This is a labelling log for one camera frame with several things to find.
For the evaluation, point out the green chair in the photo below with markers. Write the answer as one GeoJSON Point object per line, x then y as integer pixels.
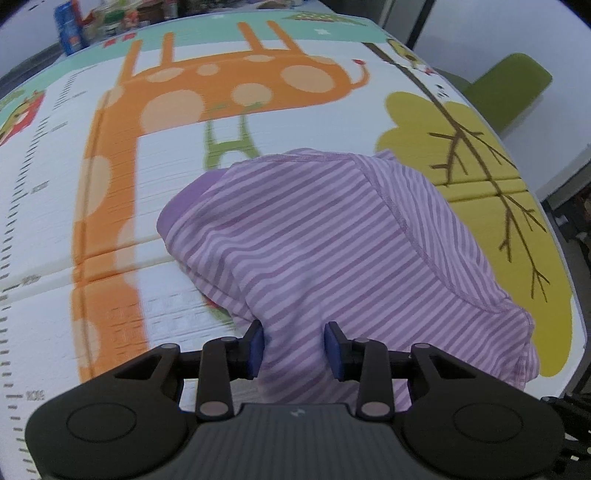
{"type": "Point", "coordinates": [506, 91]}

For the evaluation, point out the purple striped knit shirt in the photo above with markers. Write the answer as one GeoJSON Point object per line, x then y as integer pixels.
{"type": "Point", "coordinates": [304, 238]}

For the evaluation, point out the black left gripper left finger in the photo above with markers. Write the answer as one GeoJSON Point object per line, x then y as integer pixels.
{"type": "Point", "coordinates": [222, 361]}

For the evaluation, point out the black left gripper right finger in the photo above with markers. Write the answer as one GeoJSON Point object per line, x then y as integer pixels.
{"type": "Point", "coordinates": [366, 362]}

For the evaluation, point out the blue drink can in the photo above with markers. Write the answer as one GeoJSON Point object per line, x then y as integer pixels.
{"type": "Point", "coordinates": [69, 25]}

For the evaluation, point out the colourful cartoon play mat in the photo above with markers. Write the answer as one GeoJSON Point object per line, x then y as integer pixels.
{"type": "Point", "coordinates": [93, 147]}

